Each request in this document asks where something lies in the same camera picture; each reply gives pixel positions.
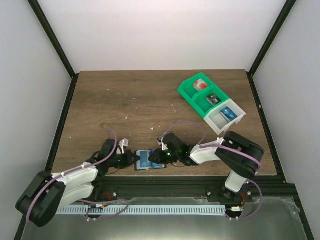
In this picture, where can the right black frame post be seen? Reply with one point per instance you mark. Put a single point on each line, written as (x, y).
(280, 20)

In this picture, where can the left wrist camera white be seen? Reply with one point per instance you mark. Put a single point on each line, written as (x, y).
(122, 145)

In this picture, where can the left black frame post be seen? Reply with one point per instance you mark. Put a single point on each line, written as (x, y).
(44, 22)

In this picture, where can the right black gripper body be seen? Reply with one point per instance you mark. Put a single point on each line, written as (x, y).
(172, 157)

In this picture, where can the red white card in bin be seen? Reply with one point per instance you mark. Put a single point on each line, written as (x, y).
(200, 85)

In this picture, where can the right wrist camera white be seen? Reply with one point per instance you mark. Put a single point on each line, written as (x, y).
(160, 142)

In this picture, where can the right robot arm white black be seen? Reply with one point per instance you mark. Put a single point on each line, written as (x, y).
(240, 154)

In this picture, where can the blue card in bin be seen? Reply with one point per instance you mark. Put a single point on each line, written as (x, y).
(228, 114)

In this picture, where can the black card holder wallet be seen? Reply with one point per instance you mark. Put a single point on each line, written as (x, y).
(154, 166)

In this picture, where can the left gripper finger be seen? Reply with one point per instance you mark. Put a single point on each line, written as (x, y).
(131, 156)
(127, 163)

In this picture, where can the green white sorting bin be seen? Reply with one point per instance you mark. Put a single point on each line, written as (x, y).
(209, 113)

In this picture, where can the black card in bin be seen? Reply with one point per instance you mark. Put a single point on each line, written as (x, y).
(213, 99)

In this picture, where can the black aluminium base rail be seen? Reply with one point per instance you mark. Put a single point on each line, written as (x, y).
(130, 187)

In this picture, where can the light blue slotted cable duct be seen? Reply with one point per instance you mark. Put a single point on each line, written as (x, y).
(202, 210)

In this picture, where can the black frame post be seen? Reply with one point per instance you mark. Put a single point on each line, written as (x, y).
(280, 20)
(44, 22)

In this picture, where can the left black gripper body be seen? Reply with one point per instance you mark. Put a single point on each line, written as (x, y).
(113, 163)

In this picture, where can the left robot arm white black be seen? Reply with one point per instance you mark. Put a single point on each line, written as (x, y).
(49, 192)

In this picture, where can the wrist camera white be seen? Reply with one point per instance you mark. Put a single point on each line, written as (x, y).
(160, 142)
(122, 145)

